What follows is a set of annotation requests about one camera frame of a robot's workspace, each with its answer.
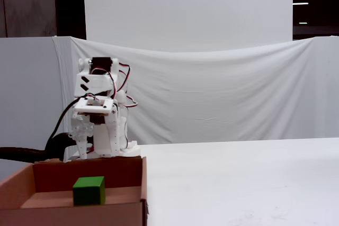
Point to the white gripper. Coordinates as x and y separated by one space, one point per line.
81 138

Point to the green cube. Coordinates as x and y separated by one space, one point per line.
88 193

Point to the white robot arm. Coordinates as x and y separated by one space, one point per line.
92 84

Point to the brown cardboard box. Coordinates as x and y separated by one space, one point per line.
16 191

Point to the black rounded object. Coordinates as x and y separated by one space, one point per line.
58 146

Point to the white cloth backdrop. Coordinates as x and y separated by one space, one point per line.
212 91

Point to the grey door panel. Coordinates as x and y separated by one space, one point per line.
29 6

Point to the white board panel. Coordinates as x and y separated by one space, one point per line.
185 6

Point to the ceiling light strip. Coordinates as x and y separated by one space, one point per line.
303 22
300 3

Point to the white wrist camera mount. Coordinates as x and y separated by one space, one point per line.
82 108

